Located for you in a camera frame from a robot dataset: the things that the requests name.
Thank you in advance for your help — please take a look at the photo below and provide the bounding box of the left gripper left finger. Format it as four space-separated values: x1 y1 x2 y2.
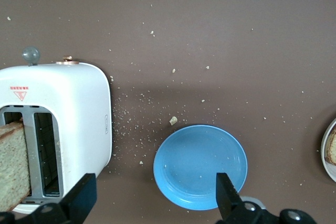
18 173 98 224

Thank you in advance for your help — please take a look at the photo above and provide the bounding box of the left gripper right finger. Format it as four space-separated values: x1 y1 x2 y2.
215 173 279 224

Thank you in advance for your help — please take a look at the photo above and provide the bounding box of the toasted brown bread slice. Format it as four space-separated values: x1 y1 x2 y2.
0 119 32 212
325 126 336 167

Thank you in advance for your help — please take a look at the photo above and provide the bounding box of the blue plate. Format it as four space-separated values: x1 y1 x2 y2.
153 124 248 211

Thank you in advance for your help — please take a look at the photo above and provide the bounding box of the beige plate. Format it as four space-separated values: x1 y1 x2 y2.
320 118 336 184

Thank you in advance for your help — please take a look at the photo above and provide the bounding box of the white two-slot toaster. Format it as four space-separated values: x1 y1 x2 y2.
0 46 113 216

